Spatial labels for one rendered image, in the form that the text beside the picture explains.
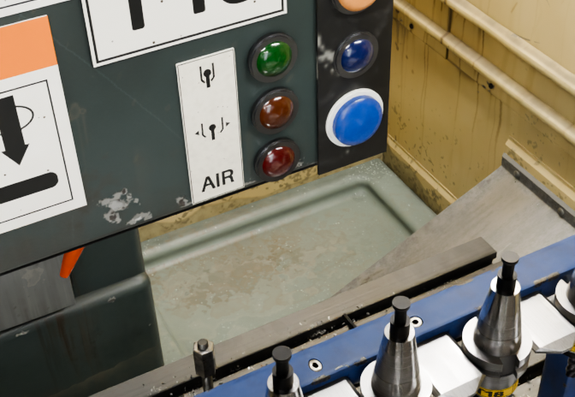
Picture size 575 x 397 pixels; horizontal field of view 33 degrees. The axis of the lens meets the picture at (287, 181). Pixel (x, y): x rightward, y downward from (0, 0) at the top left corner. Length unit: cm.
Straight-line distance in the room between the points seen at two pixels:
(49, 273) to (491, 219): 74
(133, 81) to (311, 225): 155
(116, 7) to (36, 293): 99
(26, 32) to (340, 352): 54
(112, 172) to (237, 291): 139
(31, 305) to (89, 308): 10
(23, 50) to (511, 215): 131
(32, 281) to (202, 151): 90
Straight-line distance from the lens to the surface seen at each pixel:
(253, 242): 195
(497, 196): 169
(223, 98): 48
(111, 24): 43
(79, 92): 45
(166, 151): 48
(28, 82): 44
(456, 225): 167
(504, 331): 88
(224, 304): 183
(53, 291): 140
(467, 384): 89
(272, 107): 49
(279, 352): 75
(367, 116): 52
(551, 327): 94
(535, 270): 98
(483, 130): 176
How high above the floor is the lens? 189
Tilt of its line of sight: 39 degrees down
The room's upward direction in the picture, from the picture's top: 2 degrees counter-clockwise
